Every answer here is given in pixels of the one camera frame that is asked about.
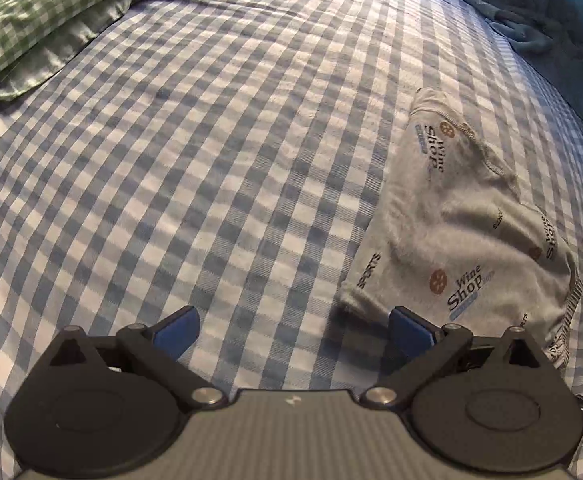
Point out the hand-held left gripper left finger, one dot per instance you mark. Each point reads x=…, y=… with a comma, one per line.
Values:
x=177, y=332

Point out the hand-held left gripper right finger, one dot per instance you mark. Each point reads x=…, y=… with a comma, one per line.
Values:
x=410, y=335

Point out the grey printed pants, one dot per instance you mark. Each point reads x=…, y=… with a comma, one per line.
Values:
x=471, y=220

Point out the blue checked bed sheet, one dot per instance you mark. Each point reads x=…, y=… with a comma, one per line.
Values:
x=196, y=160

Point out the green checked pillow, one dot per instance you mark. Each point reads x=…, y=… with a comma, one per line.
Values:
x=31, y=25

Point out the teal blanket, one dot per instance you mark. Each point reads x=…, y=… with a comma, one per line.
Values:
x=546, y=15

